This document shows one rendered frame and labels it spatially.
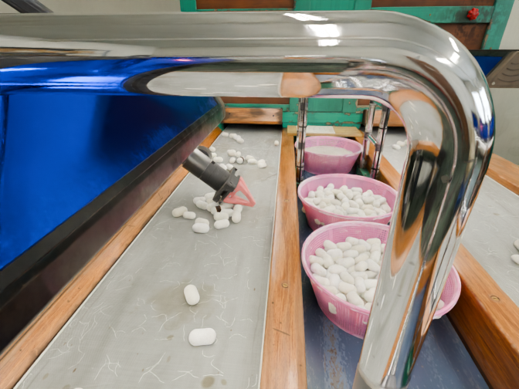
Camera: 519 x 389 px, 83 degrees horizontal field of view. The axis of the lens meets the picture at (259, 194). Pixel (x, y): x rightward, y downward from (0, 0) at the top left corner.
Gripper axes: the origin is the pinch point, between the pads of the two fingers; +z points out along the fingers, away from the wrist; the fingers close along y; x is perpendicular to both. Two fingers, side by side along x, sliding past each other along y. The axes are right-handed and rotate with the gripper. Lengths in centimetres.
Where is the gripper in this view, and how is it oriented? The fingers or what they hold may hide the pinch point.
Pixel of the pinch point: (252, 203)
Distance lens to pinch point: 76.0
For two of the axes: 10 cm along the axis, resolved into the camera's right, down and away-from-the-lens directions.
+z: 7.8, 5.8, 2.3
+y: 0.8, -4.5, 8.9
